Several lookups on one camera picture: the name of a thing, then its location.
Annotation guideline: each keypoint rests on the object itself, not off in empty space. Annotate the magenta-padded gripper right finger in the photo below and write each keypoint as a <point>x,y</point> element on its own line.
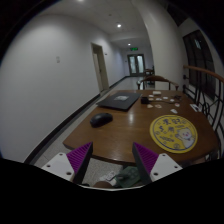
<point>156,166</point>

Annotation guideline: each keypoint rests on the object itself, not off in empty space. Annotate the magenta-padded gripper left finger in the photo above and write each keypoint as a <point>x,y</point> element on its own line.
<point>63,164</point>

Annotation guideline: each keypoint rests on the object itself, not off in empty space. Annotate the black computer mouse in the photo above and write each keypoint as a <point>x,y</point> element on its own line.
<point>101,119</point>

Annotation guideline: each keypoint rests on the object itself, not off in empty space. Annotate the round yellow printed mouse pad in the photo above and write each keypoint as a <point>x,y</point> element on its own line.
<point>173,134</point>

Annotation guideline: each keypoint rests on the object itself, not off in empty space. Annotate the small white plastic piece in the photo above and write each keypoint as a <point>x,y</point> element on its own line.
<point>174,111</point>

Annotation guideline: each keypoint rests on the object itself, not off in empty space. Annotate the small black box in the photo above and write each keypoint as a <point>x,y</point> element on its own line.
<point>144,100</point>

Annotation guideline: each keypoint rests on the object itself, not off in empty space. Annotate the white paper card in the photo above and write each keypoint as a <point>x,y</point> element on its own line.
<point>195,107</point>

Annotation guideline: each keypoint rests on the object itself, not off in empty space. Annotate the small white box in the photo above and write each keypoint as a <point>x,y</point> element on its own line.
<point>156,93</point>

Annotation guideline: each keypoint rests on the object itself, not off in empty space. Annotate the black closed laptop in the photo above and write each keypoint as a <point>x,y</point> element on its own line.
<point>119,100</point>

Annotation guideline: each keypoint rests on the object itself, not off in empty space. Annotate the wooden armchair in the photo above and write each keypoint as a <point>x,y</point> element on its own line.
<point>156,78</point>

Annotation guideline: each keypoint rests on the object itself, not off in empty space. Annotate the wooden side door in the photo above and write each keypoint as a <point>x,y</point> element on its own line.
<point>100,70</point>

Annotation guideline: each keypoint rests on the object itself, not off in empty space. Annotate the glass double door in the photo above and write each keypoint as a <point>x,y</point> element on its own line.
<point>136,65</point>

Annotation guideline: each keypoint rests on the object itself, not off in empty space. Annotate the dark window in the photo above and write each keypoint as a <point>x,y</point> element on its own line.
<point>198,63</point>

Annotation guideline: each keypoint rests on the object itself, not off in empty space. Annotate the green exit sign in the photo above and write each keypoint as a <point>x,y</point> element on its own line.
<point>134,49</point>

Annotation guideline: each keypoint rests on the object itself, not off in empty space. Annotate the round ceiling light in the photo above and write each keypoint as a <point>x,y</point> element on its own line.
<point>119,25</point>

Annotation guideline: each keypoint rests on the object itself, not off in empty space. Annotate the white wall switch plate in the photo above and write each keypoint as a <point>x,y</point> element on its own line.
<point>57,59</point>

